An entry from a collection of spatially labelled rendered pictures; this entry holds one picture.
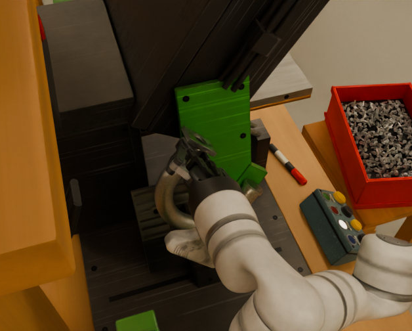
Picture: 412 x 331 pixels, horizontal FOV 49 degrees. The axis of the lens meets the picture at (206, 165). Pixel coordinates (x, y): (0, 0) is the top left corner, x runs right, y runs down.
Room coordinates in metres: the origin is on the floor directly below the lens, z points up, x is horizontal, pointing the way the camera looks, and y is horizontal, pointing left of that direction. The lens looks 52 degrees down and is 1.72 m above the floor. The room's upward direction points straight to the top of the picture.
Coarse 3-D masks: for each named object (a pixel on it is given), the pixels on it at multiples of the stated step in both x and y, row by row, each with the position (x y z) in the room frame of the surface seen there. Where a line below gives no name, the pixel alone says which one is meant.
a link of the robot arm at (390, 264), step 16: (368, 240) 0.33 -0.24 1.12; (384, 240) 0.33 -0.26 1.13; (400, 240) 0.33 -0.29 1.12; (368, 256) 0.31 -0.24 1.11; (384, 256) 0.30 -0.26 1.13; (400, 256) 0.30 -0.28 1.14; (368, 272) 0.29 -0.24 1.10; (384, 272) 0.28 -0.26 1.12; (400, 272) 0.28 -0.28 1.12; (384, 288) 0.27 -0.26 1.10; (400, 288) 0.26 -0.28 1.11
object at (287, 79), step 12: (288, 60) 0.74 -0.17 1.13; (276, 72) 0.70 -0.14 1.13; (288, 72) 0.70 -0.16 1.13; (300, 72) 0.70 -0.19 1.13; (264, 84) 0.67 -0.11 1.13; (276, 84) 0.67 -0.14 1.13; (288, 84) 0.67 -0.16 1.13; (300, 84) 0.67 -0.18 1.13; (264, 96) 0.64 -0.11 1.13; (276, 96) 0.64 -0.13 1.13; (288, 96) 0.64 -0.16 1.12; (300, 96) 0.65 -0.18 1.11; (252, 108) 0.62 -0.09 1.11; (144, 132) 0.56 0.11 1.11
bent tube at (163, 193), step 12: (192, 132) 0.47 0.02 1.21; (192, 144) 0.44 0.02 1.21; (204, 144) 0.45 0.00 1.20; (168, 180) 0.42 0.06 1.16; (156, 192) 0.41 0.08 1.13; (168, 192) 0.41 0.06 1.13; (156, 204) 0.41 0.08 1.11; (168, 204) 0.40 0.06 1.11; (168, 216) 0.40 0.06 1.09; (180, 216) 0.40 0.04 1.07; (180, 228) 0.39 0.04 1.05; (192, 228) 0.40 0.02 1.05
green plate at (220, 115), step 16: (224, 80) 0.52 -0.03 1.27; (176, 96) 0.49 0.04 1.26; (192, 96) 0.50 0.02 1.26; (208, 96) 0.50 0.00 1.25; (224, 96) 0.51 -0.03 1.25; (240, 96) 0.51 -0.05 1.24; (192, 112) 0.49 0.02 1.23; (208, 112) 0.49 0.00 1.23; (224, 112) 0.50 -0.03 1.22; (240, 112) 0.51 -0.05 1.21; (192, 128) 0.48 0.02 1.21; (208, 128) 0.49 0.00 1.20; (224, 128) 0.49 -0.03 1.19; (240, 128) 0.50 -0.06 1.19; (224, 144) 0.48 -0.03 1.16; (240, 144) 0.49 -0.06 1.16; (224, 160) 0.48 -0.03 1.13; (240, 160) 0.48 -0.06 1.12
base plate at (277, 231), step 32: (160, 160) 0.67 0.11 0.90; (128, 224) 0.49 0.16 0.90; (96, 256) 0.42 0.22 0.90; (128, 256) 0.42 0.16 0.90; (288, 256) 0.42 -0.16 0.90; (96, 288) 0.35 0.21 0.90; (128, 288) 0.35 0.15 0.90; (160, 288) 0.35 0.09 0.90; (192, 288) 0.35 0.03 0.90; (224, 288) 0.35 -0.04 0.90; (96, 320) 0.29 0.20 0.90; (160, 320) 0.29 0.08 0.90; (192, 320) 0.29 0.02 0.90; (224, 320) 0.29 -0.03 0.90
